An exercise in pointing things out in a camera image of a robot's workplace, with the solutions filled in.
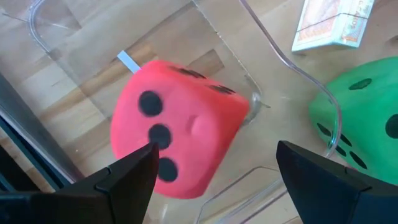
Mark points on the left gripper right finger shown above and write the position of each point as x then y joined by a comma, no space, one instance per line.
326,193

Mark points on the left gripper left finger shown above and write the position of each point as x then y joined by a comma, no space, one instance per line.
124,193

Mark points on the green foam die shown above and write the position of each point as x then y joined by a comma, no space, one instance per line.
363,118

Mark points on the red foam die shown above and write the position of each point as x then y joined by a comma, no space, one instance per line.
192,118

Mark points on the tan wooden block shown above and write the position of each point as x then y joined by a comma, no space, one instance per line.
326,25

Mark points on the white sticker strip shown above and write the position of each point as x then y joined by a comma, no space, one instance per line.
129,62

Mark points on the clear plastic container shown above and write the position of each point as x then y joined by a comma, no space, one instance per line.
174,37

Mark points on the black aluminium table frame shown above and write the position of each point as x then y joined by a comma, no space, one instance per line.
18,130

